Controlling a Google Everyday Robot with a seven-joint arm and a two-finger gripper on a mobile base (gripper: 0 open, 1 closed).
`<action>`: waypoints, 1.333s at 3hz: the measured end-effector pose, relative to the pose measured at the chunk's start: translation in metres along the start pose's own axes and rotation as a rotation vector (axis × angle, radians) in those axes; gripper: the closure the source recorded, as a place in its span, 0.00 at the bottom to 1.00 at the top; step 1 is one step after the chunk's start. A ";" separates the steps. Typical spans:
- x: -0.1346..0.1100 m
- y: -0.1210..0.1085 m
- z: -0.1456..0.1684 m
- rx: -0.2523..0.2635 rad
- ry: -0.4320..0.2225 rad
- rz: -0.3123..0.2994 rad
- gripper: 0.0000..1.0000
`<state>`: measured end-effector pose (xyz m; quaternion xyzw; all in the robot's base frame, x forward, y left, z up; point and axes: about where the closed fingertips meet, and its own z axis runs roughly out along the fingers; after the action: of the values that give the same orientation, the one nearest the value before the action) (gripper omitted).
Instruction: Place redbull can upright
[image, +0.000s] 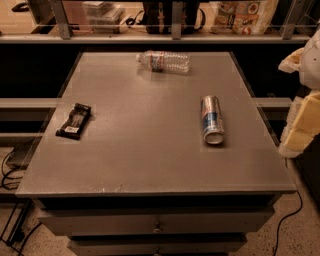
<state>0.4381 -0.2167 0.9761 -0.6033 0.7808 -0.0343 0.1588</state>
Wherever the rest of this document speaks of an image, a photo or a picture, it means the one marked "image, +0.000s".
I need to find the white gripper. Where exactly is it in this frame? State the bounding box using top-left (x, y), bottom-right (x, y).
top-left (278, 30), bottom-right (320, 158)

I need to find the redbull can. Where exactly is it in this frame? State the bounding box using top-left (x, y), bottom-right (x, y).
top-left (201, 95), bottom-right (225, 145)

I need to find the printed snack bag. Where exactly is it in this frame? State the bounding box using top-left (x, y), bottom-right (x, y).
top-left (210, 0), bottom-right (279, 35)

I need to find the clear plastic water bottle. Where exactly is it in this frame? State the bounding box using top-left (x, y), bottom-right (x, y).
top-left (136, 51), bottom-right (191, 74)

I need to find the grey cabinet with drawers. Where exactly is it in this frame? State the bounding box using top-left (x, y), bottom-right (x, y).
top-left (17, 52), bottom-right (295, 256)

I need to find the round drawer knob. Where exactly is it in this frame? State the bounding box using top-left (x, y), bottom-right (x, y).
top-left (153, 225), bottom-right (163, 234)

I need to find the clear plastic container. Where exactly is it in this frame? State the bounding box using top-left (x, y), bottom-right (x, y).
top-left (82, 1), bottom-right (125, 33)

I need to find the black snack bar wrapper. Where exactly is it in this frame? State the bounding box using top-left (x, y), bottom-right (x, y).
top-left (56, 103), bottom-right (91, 140)

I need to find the black floor cable right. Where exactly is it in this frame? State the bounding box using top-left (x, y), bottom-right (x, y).
top-left (272, 189), bottom-right (304, 256)

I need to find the grey metal shelf rail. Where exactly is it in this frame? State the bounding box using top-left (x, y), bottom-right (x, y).
top-left (0, 0), bottom-right (312, 44)

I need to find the black cables left floor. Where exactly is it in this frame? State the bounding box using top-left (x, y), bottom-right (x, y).
top-left (0, 139), bottom-right (43, 256)

